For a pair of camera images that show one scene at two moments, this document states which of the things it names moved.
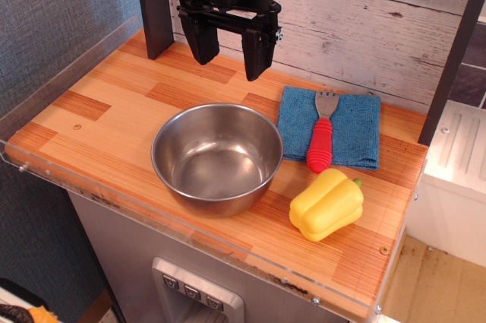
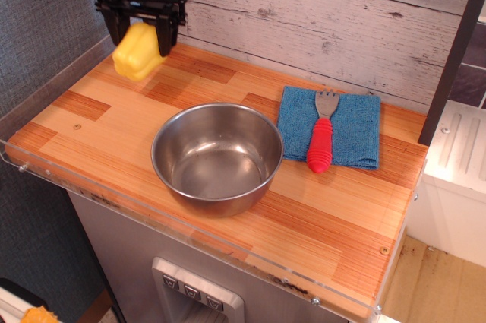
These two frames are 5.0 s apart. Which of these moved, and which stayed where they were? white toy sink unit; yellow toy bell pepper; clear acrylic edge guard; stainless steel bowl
Moved: yellow toy bell pepper
Stayed: white toy sink unit; stainless steel bowl; clear acrylic edge guard
